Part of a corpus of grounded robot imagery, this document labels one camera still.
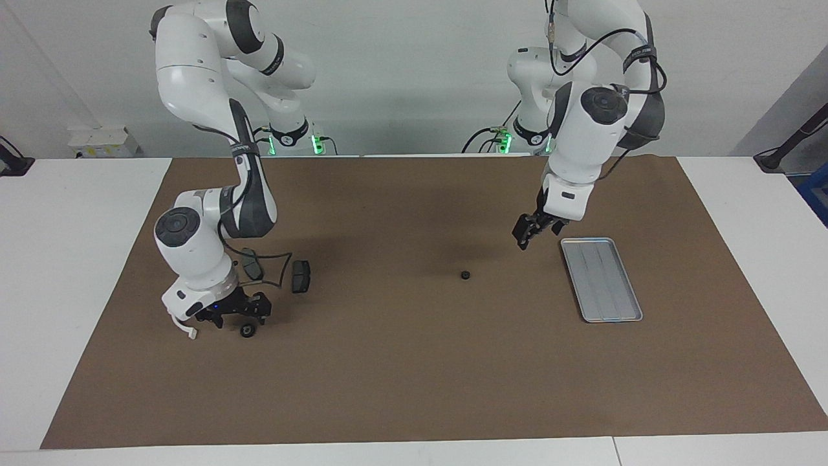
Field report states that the silver metal tray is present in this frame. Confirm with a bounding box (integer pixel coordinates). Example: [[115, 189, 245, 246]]
[[560, 238, 644, 323]]

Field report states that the long curved grey brake pad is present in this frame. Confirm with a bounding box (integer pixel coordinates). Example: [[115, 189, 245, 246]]
[[241, 248, 264, 282]]

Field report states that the brown table mat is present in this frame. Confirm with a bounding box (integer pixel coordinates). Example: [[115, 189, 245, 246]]
[[40, 157, 828, 449]]

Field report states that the white box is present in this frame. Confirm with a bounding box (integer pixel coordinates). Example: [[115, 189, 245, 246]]
[[68, 126, 140, 159]]

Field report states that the black table clamp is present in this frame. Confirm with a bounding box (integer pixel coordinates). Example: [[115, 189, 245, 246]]
[[0, 136, 34, 177]]

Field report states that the blue crate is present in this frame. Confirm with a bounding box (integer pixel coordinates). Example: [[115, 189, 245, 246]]
[[797, 170, 828, 227]]

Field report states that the white curved plastic bracket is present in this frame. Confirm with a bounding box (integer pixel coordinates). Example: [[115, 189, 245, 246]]
[[169, 312, 197, 340]]

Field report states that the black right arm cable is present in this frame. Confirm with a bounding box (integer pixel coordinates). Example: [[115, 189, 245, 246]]
[[191, 123, 293, 289]]

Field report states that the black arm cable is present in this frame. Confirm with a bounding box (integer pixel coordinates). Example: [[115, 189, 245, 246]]
[[191, 123, 293, 289], [547, 0, 667, 182]]

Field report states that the black left base cable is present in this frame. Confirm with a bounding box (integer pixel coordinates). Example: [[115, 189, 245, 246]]
[[461, 100, 521, 154]]

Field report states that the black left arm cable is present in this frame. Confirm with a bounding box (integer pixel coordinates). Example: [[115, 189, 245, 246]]
[[547, 0, 667, 182]]

